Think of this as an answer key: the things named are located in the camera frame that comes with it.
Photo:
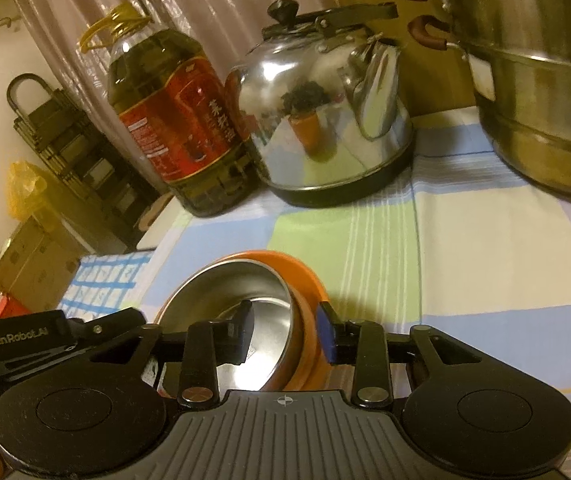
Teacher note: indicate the blue white checked cloth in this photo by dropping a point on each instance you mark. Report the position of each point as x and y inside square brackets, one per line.
[100, 285]

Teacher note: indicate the yellow plastic bag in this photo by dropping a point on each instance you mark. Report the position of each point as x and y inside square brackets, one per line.
[25, 187]

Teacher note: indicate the stainless steel steamer pot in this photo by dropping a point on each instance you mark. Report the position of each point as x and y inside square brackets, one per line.
[540, 85]

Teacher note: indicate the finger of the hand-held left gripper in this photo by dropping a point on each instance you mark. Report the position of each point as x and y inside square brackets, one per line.
[107, 327]

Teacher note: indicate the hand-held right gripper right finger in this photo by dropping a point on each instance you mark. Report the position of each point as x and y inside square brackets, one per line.
[325, 332]

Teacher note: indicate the orange plastic bowl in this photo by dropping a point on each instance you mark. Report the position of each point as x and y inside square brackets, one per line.
[311, 285]

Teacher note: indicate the sheer curtain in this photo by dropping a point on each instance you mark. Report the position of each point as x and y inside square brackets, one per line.
[205, 5]

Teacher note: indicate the red object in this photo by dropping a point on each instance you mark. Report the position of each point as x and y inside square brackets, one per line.
[10, 307]

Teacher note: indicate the black folding rack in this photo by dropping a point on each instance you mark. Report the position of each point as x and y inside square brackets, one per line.
[75, 160]

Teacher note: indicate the checked tablecloth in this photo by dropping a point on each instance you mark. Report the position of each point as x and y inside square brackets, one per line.
[465, 260]

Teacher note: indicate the cardboard box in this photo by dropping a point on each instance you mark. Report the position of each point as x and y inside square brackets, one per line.
[30, 260]

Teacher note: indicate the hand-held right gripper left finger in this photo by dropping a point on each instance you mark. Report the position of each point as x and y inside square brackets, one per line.
[241, 332]

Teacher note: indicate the small metal bowl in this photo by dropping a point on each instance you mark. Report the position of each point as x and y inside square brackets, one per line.
[245, 280]

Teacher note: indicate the cooking oil bottle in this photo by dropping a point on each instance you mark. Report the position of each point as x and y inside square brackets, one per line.
[175, 120]

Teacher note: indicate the stainless steel kettle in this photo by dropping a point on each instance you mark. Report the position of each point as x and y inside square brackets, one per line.
[325, 125]

